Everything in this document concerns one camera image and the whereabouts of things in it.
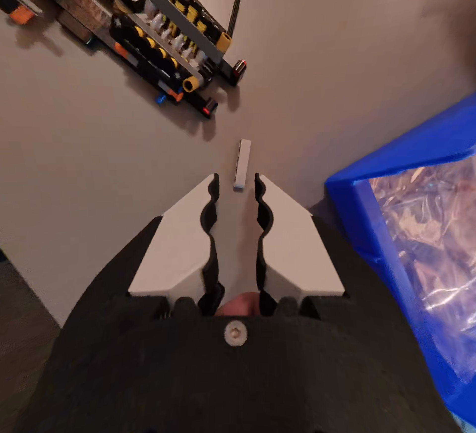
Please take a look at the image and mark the small light grey lego beam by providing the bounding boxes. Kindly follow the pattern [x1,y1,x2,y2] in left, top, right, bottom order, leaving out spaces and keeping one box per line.
[233,139,252,191]

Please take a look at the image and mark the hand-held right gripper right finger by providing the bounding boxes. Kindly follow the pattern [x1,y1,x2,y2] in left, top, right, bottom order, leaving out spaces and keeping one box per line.
[255,173,346,316]

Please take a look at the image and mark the black lego axle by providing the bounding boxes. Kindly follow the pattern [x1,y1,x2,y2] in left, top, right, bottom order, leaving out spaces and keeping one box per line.
[227,0,241,37]

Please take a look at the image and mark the blue plastic bin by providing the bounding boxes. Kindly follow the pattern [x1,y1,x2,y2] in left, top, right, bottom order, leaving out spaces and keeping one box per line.
[325,93,476,433]

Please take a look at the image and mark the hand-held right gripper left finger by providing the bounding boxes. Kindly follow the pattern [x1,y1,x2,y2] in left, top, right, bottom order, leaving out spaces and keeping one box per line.
[128,173,225,316]

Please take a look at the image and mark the crumpled clear plastic bags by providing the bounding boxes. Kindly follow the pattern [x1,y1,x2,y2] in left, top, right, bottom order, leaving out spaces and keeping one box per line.
[368,156,476,385]

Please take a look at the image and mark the person's right hand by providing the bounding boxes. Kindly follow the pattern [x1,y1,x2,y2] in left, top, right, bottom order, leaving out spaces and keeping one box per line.
[216,292,261,316]

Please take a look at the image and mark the lego car chassis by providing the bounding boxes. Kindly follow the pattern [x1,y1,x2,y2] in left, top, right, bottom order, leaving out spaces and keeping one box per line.
[0,0,248,119]

